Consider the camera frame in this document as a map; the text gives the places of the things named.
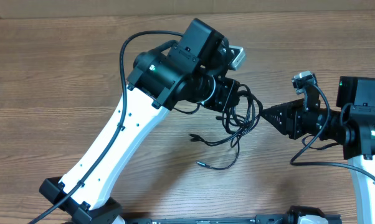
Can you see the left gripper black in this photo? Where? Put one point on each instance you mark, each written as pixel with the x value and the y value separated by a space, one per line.
pixel 228 97

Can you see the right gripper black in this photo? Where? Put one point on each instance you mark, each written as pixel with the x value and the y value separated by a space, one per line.
pixel 290 113

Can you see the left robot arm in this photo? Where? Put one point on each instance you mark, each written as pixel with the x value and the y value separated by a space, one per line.
pixel 192 67

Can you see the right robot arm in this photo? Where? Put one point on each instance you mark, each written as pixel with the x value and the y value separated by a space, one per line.
pixel 353 127

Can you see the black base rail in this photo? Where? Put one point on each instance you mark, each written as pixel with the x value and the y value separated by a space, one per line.
pixel 295 215

